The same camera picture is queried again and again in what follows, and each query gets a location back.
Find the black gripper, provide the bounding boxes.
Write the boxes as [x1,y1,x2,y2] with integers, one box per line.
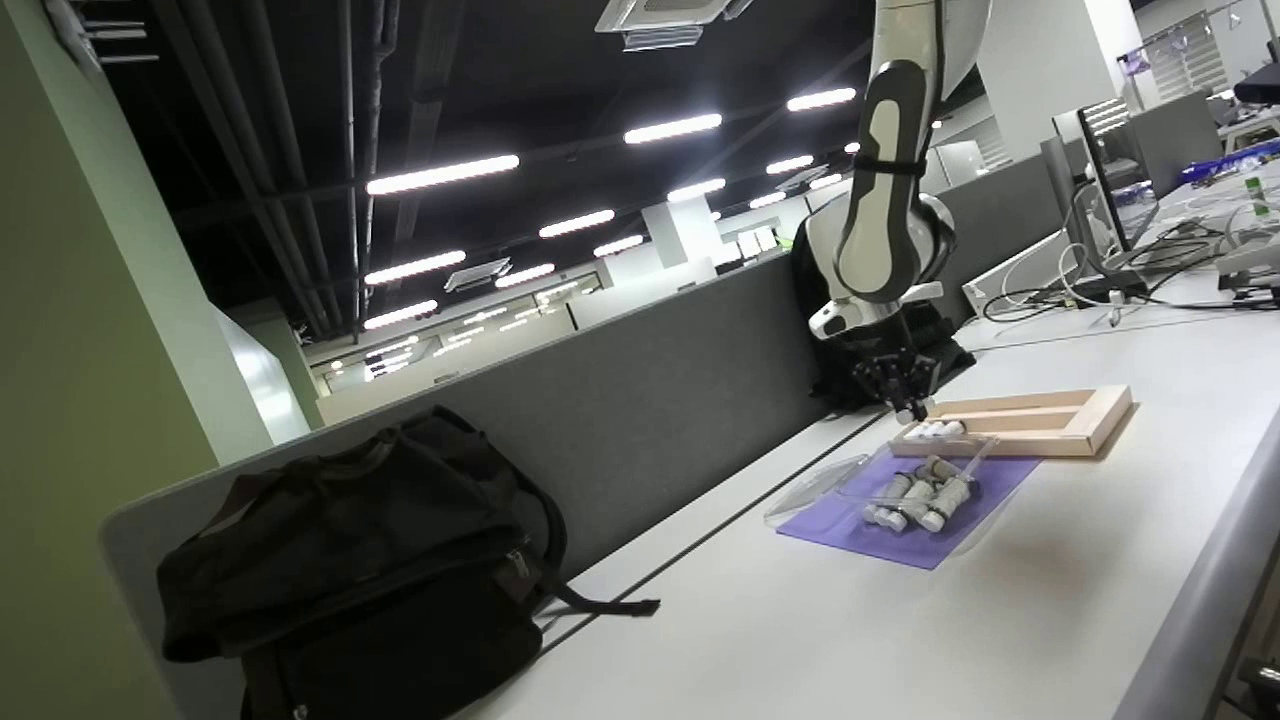
[836,311,944,419]

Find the small white bottle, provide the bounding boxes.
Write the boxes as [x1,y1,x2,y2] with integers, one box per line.
[891,478,947,538]
[906,418,974,453]
[926,468,981,542]
[859,472,917,534]

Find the light wooden tray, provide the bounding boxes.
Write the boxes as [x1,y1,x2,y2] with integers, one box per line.
[888,379,1139,466]

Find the small grey objects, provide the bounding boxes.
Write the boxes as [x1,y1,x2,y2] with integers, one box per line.
[851,440,1000,542]

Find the purple mat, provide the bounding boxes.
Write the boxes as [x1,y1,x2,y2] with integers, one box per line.
[772,446,1043,578]

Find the grey desk partition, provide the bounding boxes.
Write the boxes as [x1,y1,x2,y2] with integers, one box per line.
[97,245,884,720]

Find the computer monitor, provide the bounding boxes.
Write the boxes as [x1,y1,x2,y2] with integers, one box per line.
[1064,88,1226,259]

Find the white concrete pillar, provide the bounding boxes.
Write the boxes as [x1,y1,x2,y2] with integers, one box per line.
[975,0,1148,136]

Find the ceiling air conditioner unit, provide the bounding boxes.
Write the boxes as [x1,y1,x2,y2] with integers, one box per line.
[594,0,751,57]

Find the black backpack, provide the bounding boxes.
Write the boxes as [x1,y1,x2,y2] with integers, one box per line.
[153,405,665,720]

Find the white cable bundle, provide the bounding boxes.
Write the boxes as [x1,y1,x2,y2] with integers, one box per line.
[975,212,1251,327]

